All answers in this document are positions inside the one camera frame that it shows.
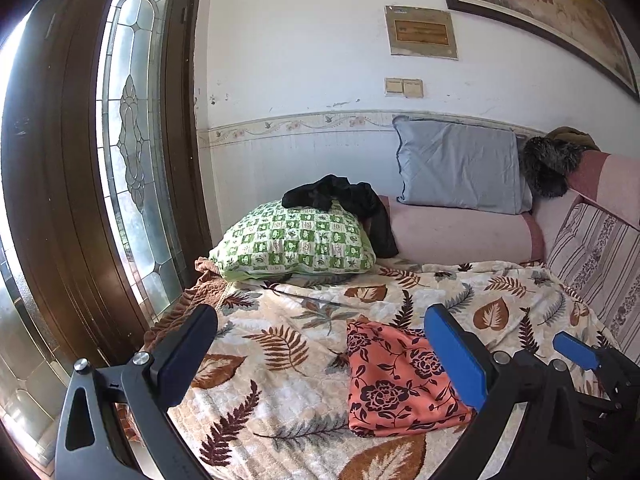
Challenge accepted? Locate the black cloth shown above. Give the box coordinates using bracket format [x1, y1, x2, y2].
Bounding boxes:
[281, 174, 399, 258]

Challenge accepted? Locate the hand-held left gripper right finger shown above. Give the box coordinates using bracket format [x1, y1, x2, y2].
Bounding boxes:
[423, 303, 587, 480]

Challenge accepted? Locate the brown cloth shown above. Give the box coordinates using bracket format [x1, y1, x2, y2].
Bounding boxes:
[545, 126, 601, 152]

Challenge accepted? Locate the brown stained glass door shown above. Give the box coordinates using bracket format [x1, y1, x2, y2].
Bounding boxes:
[0, 0, 213, 476]

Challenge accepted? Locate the dark furry cloth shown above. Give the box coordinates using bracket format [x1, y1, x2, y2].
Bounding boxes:
[517, 136, 588, 198]

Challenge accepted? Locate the leaf print blanket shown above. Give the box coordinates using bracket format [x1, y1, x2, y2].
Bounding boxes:
[167, 257, 621, 480]

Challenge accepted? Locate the framed painting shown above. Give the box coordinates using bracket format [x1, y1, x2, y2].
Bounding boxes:
[432, 0, 640, 101]

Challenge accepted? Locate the striped floral cushion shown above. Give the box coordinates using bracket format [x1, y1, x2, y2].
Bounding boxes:
[545, 202, 640, 356]

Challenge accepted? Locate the blue-grey pillow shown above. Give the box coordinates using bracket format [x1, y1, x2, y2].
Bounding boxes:
[392, 116, 535, 216]

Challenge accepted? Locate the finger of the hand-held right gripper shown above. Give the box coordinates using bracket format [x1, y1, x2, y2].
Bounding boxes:
[552, 332, 639, 401]

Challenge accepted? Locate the brown quilted cover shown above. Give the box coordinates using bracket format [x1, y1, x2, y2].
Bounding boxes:
[144, 256, 231, 356]

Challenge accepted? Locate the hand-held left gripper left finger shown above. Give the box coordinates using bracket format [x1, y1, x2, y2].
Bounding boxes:
[54, 302, 219, 480]

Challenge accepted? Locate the green patterned pillow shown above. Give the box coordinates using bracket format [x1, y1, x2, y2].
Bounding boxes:
[209, 200, 377, 283]

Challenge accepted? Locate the wall plaque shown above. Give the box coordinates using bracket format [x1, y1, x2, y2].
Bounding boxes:
[384, 5, 459, 61]

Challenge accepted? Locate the pink bolster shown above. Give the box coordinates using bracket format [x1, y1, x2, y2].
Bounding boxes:
[377, 150, 640, 268]

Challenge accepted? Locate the orange floral dress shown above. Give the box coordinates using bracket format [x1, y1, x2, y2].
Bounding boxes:
[346, 321, 476, 438]

